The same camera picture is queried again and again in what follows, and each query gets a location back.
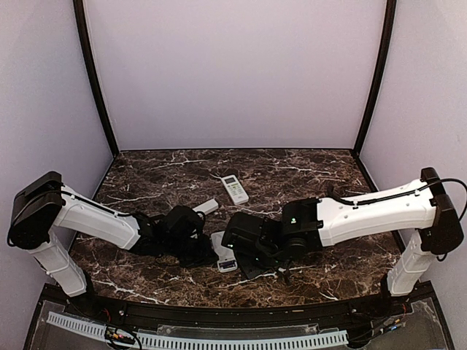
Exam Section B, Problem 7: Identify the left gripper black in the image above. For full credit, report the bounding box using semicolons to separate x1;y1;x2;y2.
164;234;219;269

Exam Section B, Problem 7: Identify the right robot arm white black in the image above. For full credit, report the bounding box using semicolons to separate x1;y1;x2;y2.
223;168;464;316

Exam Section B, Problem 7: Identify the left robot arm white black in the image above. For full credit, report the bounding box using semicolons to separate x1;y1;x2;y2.
7;171;217;318

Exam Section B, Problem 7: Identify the white remote with label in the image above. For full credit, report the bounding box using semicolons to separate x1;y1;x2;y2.
193;198;219;215

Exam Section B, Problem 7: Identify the white remote with buttons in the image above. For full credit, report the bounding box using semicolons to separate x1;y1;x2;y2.
221;175;250;206

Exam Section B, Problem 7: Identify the white slotted cable duct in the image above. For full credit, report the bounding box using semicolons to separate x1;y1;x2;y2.
46;311;349;350

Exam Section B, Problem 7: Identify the black front rail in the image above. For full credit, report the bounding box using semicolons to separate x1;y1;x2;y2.
65;291;413;331

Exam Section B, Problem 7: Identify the left black frame post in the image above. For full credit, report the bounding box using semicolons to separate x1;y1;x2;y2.
72;0;120;158

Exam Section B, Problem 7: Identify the black frame post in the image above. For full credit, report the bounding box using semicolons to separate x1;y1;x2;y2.
352;0;397;158
72;0;120;158

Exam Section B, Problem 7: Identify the right black frame post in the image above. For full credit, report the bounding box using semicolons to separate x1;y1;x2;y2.
352;0;397;158

